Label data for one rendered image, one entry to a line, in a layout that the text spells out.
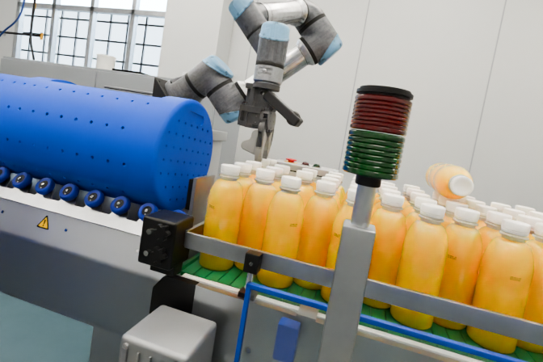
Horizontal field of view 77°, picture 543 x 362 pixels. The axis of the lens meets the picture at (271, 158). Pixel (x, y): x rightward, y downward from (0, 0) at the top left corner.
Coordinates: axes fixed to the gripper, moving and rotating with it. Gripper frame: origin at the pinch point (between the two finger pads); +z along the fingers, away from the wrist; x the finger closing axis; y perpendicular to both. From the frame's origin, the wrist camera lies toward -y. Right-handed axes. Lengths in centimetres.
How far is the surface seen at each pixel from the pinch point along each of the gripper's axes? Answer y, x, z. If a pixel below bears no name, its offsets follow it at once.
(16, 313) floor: 136, -50, 111
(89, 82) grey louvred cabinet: 197, -143, -20
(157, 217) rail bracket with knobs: 8.2, 32.3, 10.2
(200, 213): 10.8, 9.3, 14.7
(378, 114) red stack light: -26, 48, -13
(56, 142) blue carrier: 42.8, 23.4, 2.2
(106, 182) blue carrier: 29.9, 21.0, 9.2
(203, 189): 10.8, 10.0, 8.5
